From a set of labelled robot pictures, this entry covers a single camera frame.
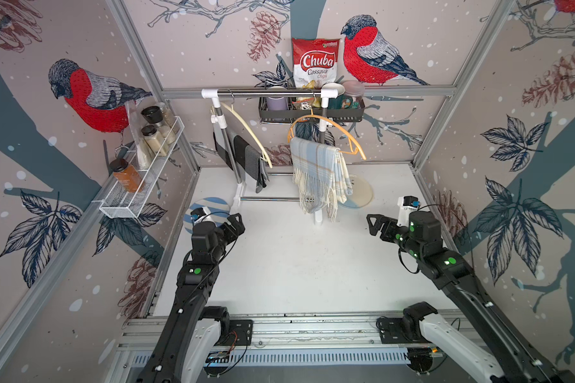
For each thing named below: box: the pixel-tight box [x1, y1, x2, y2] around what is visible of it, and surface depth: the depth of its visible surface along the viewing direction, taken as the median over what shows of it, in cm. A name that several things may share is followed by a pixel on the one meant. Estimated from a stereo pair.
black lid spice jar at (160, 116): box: [140, 102, 176, 135], surface depth 83 cm
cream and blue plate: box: [338, 174, 374, 210], surface depth 109 cm
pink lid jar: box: [341, 79, 365, 109], surface depth 86 cm
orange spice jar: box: [108, 157, 143, 193], surface depth 69 cm
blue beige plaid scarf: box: [289, 138, 353, 222], surface depth 85 cm
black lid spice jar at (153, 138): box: [140, 124, 167, 157], surface depth 78 cm
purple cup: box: [266, 96, 288, 111], surface depth 84 cm
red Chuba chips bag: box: [291, 37, 342, 90], surface depth 81 cm
